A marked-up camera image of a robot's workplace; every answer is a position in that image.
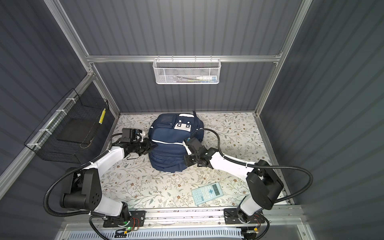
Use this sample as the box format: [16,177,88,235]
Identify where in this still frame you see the navy blue student backpack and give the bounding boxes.
[148,112,204,173]

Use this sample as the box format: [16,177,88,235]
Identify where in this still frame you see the light green calculator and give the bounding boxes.
[191,183,224,206]

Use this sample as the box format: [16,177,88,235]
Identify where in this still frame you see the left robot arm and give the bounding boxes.
[60,129,157,217]

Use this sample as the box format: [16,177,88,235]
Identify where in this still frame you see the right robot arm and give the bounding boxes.
[183,138,284,224]

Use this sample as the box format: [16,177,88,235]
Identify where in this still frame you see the yellow tag on basket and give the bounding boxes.
[99,108,106,125]

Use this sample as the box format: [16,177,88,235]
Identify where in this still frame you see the black pad in basket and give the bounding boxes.
[57,119,99,145]

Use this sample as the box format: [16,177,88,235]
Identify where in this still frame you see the white marker in basket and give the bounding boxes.
[196,76,217,83]

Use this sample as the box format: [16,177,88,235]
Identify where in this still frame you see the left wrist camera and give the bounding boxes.
[134,129,146,140]

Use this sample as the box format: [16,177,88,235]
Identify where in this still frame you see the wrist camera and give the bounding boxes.
[134,129,146,140]
[183,138,192,156]

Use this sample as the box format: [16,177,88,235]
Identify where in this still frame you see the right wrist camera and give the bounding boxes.
[183,138,192,156]

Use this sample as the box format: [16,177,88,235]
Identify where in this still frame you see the right black corrugated cable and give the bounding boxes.
[190,128,314,240]

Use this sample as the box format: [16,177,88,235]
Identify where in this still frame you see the black corrugated cable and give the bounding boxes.
[190,128,314,240]
[42,132,127,240]

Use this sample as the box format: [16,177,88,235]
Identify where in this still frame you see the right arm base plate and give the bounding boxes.
[223,208,265,225]

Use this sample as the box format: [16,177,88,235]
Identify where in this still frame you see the aluminium mounting rail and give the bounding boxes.
[65,206,304,227]

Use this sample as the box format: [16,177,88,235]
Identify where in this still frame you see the black wire side basket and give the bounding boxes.
[24,89,109,164]

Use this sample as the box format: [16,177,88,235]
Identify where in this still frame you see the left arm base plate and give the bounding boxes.
[103,211,146,228]

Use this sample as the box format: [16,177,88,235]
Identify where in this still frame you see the white slotted cable duct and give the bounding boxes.
[67,229,245,240]

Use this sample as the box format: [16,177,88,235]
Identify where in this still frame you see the white mesh wall basket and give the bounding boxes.
[153,58,222,85]

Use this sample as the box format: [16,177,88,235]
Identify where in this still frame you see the left black corrugated cable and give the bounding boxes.
[42,132,127,240]

